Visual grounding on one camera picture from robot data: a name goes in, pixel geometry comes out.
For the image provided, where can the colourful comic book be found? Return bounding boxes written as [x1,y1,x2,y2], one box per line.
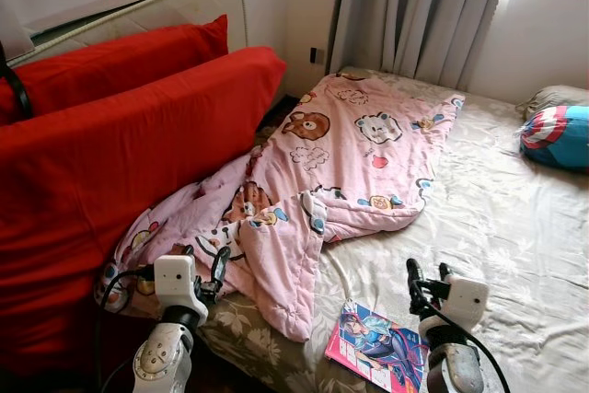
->
[324,299,429,393]

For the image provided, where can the bed with beige floral sheet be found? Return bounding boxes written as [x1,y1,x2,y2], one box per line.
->
[189,66,589,393]

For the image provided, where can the thick red cushion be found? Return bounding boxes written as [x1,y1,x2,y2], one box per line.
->
[0,46,288,376]

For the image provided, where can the pink cartoon print blanket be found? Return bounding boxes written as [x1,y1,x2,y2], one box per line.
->
[95,71,466,343]

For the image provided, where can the stars and stripes bolster pillow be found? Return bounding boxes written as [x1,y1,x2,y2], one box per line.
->
[519,104,589,173]

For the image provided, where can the thin red cushion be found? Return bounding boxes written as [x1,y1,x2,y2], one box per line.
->
[0,14,229,127]

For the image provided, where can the white quilted mattress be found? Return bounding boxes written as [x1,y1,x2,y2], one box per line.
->
[23,0,249,67]

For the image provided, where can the grey pleated curtain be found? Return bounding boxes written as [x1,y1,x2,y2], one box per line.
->
[329,0,518,90]

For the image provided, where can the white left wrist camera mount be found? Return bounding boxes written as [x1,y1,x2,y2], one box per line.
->
[153,254,210,325]

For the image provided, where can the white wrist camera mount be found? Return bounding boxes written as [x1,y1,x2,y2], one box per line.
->
[153,254,210,325]
[419,273,489,343]

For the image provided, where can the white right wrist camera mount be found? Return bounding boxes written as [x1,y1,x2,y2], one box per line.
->
[419,273,489,343]

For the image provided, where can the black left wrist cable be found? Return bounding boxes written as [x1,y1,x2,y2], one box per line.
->
[95,266,157,393]

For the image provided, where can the straight black strap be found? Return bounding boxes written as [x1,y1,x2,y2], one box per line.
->
[0,39,36,122]

